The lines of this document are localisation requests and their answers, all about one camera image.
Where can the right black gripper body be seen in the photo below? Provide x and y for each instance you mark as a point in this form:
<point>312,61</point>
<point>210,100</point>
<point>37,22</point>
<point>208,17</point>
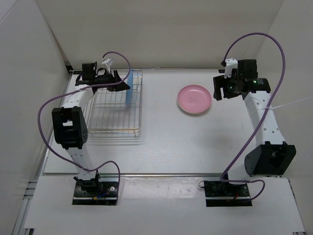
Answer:
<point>231,89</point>

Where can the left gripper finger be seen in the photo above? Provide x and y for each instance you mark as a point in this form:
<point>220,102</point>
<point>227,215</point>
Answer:
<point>121,86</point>
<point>116,75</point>

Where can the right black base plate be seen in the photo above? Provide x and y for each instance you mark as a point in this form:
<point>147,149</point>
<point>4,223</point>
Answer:
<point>222,194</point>

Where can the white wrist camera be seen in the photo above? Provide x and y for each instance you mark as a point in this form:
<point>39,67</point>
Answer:
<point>108,62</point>
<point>229,64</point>

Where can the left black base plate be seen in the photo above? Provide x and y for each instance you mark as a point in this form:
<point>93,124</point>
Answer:
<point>95,192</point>

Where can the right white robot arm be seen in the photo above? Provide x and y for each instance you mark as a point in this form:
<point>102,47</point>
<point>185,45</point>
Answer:
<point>287,151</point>

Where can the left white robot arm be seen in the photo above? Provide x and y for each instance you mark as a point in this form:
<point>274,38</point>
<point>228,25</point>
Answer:
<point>70,128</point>

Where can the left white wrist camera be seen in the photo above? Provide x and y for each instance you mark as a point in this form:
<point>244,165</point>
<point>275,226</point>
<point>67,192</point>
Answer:
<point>108,62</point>

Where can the blue plate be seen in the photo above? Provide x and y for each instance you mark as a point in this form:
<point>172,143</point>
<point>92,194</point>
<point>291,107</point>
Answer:
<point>129,92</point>

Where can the cream plate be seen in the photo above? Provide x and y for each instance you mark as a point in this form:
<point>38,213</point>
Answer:
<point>194,109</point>

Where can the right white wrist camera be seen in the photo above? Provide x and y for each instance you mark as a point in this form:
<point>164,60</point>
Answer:
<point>229,64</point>

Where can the pink plate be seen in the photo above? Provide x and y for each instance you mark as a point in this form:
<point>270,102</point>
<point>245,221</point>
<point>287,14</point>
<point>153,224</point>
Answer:
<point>194,94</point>

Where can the metal wire dish rack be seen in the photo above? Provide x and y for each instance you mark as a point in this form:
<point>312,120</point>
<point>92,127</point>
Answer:
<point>107,115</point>

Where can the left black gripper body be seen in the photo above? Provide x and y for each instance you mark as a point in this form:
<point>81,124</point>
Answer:
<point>106,79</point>

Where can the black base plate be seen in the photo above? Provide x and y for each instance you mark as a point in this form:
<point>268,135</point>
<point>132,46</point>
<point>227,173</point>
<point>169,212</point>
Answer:
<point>222,194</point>
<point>95,192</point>

